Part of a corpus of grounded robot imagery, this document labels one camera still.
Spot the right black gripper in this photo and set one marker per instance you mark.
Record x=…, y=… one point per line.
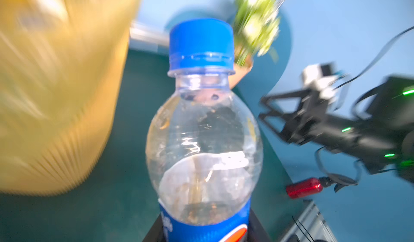
x=374, y=144

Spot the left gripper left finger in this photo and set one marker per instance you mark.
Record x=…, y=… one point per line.
x=156, y=233

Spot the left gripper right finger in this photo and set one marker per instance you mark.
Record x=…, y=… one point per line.
x=256, y=232

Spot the pepsi bottle blue cap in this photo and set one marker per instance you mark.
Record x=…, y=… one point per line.
x=204, y=152

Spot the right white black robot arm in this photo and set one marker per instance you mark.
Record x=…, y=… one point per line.
x=390, y=104

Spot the yellow mesh waste bin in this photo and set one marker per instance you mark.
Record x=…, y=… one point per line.
x=62, y=62

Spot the ribbed terracotta flower pot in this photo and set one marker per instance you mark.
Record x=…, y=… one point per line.
x=240, y=72

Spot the white green artificial flowers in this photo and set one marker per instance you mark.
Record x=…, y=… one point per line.
x=256, y=26

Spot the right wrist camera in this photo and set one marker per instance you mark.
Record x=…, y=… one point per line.
x=321, y=77

